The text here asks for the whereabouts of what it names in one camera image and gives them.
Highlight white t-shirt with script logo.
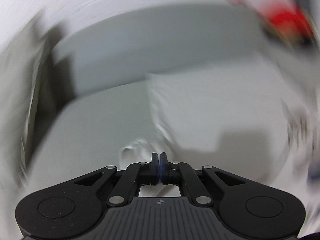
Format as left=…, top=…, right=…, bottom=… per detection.
left=118, top=52, right=320, bottom=197

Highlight grey sofa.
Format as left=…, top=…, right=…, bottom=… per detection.
left=0, top=2, right=276, bottom=201

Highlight red garment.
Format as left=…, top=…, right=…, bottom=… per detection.
left=257, top=0, right=315, bottom=47

